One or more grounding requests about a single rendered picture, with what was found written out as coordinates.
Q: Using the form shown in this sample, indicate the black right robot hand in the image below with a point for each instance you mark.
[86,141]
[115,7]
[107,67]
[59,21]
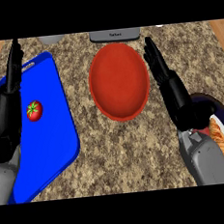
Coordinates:
[176,91]

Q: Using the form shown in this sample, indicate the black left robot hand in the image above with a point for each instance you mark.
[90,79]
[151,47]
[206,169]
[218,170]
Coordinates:
[7,108]

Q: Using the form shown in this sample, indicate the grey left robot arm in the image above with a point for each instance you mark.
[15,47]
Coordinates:
[5,176]

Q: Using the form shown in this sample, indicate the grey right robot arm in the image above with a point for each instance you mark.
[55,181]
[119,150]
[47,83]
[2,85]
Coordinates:
[205,156]

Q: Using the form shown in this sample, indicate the red bowl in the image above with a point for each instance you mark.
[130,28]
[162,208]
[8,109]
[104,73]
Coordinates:
[119,81]

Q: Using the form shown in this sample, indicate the red tomato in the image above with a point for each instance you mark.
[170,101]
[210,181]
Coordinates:
[34,110]

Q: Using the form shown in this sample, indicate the blue cutting board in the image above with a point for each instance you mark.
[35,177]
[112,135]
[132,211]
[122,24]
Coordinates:
[42,127]

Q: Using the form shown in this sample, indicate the small white object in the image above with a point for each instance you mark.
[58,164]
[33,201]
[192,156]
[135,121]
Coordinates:
[159,25]

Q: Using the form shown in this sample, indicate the grey round container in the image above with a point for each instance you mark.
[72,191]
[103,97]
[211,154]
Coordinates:
[51,39]

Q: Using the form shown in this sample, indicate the grey flat appliance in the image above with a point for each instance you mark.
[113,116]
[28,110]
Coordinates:
[114,35]

